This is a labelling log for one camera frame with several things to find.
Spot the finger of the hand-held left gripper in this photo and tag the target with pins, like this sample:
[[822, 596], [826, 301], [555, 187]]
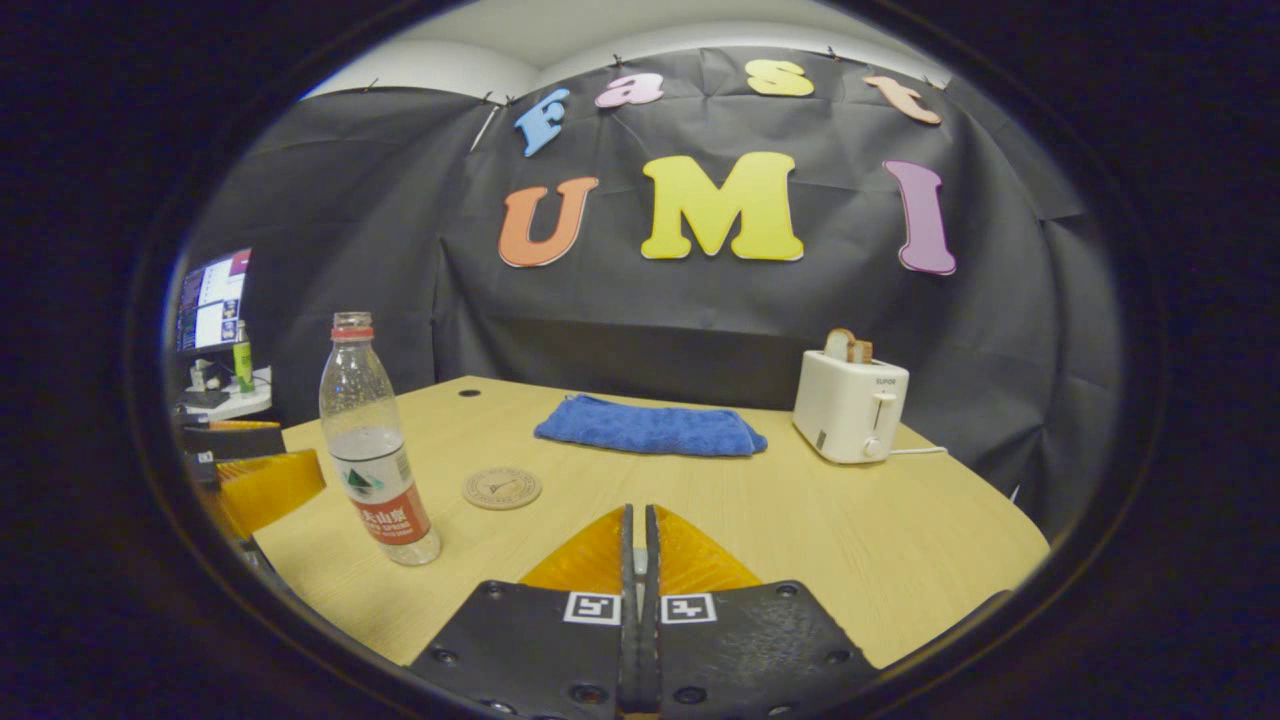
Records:
[[265, 490], [235, 442]]

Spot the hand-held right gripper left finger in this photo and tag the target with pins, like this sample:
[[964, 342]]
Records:
[[560, 650]]

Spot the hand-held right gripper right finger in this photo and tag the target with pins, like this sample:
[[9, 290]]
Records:
[[740, 650]]

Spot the clear plastic water bottle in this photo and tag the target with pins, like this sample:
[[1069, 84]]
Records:
[[375, 470]]

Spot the round wooden coaster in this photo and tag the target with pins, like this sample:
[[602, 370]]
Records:
[[502, 488]]

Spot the green bottle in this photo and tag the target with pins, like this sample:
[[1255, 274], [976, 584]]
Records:
[[243, 365]]

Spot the white side table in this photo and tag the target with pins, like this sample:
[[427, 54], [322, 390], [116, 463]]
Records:
[[245, 402]]

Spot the computer monitor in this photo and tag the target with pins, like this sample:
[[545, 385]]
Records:
[[212, 300]]

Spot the blue towel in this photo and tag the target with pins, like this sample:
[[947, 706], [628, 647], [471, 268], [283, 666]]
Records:
[[650, 428]]

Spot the white toaster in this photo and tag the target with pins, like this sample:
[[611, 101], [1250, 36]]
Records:
[[845, 410]]

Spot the bread slice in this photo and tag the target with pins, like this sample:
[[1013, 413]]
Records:
[[845, 346]]

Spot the black backdrop cloth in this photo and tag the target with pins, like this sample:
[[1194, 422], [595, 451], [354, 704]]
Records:
[[700, 320]]

